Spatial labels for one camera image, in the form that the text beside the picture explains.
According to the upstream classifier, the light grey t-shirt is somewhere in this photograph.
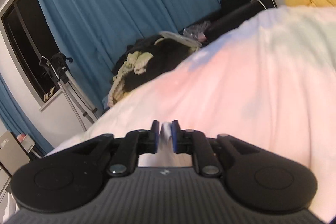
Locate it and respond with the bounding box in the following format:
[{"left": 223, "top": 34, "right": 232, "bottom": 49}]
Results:
[{"left": 138, "top": 122, "right": 193, "bottom": 168}]

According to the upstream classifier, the pile of dark clothes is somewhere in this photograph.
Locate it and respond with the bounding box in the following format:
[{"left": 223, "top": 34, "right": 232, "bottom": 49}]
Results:
[{"left": 112, "top": 31, "right": 202, "bottom": 93}]

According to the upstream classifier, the cream knitted scarf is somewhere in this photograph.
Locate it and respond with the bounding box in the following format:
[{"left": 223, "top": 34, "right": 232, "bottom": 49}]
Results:
[{"left": 107, "top": 51, "right": 154, "bottom": 107}]

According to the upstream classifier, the pastel tie-dye bed duvet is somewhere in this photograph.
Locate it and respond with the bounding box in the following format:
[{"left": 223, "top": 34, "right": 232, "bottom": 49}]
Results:
[{"left": 0, "top": 5, "right": 336, "bottom": 224}]

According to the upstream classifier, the narrow blue curtain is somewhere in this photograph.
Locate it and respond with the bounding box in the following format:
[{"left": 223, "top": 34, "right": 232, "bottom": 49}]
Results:
[{"left": 1, "top": 76, "right": 54, "bottom": 155}]

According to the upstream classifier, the black suitcase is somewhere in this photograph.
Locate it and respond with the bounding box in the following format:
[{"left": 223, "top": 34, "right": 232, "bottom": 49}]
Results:
[{"left": 204, "top": 0, "right": 277, "bottom": 42}]

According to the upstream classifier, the dark window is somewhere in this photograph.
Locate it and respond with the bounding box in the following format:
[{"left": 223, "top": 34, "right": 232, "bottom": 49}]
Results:
[{"left": 1, "top": 0, "right": 60, "bottom": 103}]

